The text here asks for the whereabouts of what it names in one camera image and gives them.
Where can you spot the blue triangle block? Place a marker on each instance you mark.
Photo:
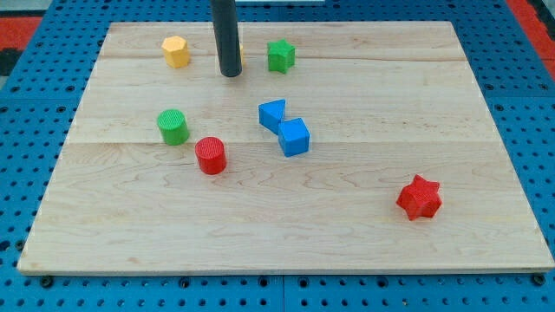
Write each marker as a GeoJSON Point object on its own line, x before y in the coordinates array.
{"type": "Point", "coordinates": [271, 114]}

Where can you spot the blue cube block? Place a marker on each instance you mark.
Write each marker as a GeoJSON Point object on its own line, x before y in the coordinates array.
{"type": "Point", "coordinates": [293, 137]}

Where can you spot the wooden board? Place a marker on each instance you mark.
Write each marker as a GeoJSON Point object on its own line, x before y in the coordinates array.
{"type": "Point", "coordinates": [383, 101]}

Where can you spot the green cylinder block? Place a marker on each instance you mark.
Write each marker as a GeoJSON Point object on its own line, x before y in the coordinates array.
{"type": "Point", "coordinates": [173, 127]}

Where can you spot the green star block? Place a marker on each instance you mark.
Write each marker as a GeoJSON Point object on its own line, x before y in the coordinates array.
{"type": "Point", "coordinates": [281, 56]}

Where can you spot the red cylinder block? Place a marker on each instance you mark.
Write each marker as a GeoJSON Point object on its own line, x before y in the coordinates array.
{"type": "Point", "coordinates": [210, 153]}

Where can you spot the red star block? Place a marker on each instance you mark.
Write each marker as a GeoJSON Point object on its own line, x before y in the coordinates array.
{"type": "Point", "coordinates": [420, 198]}

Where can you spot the yellow block behind rod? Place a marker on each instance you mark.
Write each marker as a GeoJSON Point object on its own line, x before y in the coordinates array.
{"type": "Point", "coordinates": [241, 54]}

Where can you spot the yellow hexagon block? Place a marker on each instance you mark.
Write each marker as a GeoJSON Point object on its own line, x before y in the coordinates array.
{"type": "Point", "coordinates": [175, 50]}

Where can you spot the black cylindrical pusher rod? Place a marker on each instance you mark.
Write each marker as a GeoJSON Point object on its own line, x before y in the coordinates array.
{"type": "Point", "coordinates": [225, 28]}

